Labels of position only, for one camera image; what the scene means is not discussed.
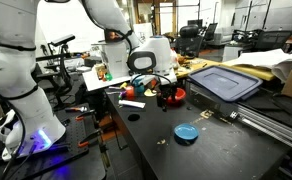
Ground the black mesh chair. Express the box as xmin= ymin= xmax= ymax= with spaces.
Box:
xmin=252 ymin=29 xmax=292 ymax=53

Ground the white tube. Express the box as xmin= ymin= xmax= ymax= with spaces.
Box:
xmin=117 ymin=99 xmax=147 ymax=110

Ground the aluminium frame side table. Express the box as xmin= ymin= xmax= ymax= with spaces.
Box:
xmin=185 ymin=79 xmax=292 ymax=156

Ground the white low cabinet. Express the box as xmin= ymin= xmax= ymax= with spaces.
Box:
xmin=221 ymin=44 xmax=245 ymax=63

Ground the white paper pile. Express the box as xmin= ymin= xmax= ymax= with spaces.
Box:
xmin=231 ymin=48 xmax=292 ymax=84

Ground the white flat board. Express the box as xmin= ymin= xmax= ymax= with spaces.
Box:
xmin=81 ymin=68 xmax=132 ymax=92

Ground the red toy mug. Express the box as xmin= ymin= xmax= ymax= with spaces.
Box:
xmin=124 ymin=85 xmax=136 ymax=101

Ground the blue cup white rim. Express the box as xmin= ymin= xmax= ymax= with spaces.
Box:
xmin=133 ymin=83 xmax=146 ymax=95

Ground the pale yellow plastic saucer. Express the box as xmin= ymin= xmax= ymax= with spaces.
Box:
xmin=143 ymin=87 xmax=158 ymax=98

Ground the black office chair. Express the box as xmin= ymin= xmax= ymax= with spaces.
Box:
xmin=175 ymin=23 xmax=204 ymax=58
xmin=204 ymin=22 xmax=219 ymax=43

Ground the black camera stand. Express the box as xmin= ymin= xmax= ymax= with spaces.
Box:
xmin=35 ymin=33 xmax=77 ymax=101

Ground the wooden table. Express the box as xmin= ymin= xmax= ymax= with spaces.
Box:
xmin=174 ymin=54 xmax=222 ymax=80

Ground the dark blue bin lid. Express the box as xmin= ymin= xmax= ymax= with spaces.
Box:
xmin=187 ymin=65 xmax=264 ymax=103

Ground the blue plastic saucer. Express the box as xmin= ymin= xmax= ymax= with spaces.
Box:
xmin=173 ymin=123 xmax=200 ymax=143

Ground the yellow board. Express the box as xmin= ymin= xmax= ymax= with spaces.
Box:
xmin=220 ymin=59 xmax=277 ymax=82

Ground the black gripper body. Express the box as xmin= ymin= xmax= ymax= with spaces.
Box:
xmin=156 ymin=83 xmax=178 ymax=100

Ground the white box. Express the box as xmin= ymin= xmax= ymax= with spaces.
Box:
xmin=91 ymin=39 xmax=131 ymax=79

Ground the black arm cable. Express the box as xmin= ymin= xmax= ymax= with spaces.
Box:
xmin=130 ymin=72 xmax=174 ymax=88

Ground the red plastic bowl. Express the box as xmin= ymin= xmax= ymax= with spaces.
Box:
xmin=165 ymin=87 xmax=187 ymax=108

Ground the orange handled wrench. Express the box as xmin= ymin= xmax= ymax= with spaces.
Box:
xmin=64 ymin=105 xmax=89 ymax=114

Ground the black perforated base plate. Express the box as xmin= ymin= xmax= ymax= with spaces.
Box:
xmin=0 ymin=105 xmax=92 ymax=180

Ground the orange black clamp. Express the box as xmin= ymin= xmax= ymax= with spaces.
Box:
xmin=77 ymin=129 xmax=103 ymax=149
xmin=74 ymin=110 xmax=96 ymax=122

